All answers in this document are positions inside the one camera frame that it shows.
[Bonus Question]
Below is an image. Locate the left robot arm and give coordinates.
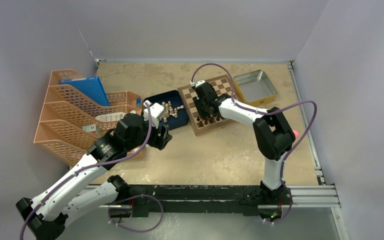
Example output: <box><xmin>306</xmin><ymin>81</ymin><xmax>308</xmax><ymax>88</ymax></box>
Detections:
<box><xmin>16</xmin><ymin>113</ymin><xmax>173</xmax><ymax>240</ymax></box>

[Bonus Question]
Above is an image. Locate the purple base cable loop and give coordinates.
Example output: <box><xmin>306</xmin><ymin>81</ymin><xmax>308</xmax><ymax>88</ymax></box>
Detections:
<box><xmin>107</xmin><ymin>192</ymin><xmax>165</xmax><ymax>233</ymax></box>

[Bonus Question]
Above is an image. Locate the dark blue square tray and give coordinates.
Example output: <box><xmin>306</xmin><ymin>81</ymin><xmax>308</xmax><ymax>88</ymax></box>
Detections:
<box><xmin>143</xmin><ymin>90</ymin><xmax>189</xmax><ymax>130</ymax></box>

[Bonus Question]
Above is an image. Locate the wooden chess board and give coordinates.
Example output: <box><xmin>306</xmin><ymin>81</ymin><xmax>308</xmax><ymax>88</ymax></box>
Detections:
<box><xmin>177</xmin><ymin>74</ymin><xmax>236</xmax><ymax>136</ymax></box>

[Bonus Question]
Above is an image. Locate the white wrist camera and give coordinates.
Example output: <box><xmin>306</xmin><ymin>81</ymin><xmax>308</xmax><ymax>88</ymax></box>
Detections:
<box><xmin>143</xmin><ymin>100</ymin><xmax>166</xmax><ymax>129</ymax></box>
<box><xmin>190</xmin><ymin>80</ymin><xmax>206</xmax><ymax>89</ymax></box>

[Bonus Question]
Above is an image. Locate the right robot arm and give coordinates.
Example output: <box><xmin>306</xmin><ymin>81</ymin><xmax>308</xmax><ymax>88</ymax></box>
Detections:
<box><xmin>190</xmin><ymin>80</ymin><xmax>296</xmax><ymax>204</ymax></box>

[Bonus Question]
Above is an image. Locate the peach file rack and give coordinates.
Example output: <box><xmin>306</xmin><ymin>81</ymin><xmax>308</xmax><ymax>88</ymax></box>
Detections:
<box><xmin>33</xmin><ymin>69</ymin><xmax>140</xmax><ymax>167</ymax></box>

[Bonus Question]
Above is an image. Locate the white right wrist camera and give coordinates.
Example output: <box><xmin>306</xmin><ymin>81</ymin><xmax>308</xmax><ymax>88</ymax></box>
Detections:
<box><xmin>190</xmin><ymin>80</ymin><xmax>206</xmax><ymax>89</ymax></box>

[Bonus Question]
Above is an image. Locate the yellow metal tin tray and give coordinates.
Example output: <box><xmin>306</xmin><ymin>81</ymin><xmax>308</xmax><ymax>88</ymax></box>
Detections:
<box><xmin>233</xmin><ymin>69</ymin><xmax>278</xmax><ymax>107</ymax></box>

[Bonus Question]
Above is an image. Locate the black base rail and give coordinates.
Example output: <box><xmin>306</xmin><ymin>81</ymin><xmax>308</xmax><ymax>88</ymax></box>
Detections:
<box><xmin>82</xmin><ymin>183</ymin><xmax>342</xmax><ymax>220</ymax></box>

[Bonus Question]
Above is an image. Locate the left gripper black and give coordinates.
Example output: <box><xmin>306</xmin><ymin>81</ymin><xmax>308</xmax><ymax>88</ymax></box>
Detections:
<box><xmin>125</xmin><ymin>111</ymin><xmax>171</xmax><ymax>152</ymax></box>

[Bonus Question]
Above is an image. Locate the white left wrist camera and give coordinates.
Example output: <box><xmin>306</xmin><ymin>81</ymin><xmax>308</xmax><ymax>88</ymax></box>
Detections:
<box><xmin>143</xmin><ymin>100</ymin><xmax>166</xmax><ymax>129</ymax></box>

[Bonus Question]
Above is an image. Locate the blue folder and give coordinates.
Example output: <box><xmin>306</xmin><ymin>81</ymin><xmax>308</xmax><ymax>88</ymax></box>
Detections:
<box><xmin>59</xmin><ymin>76</ymin><xmax>110</xmax><ymax>107</ymax></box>

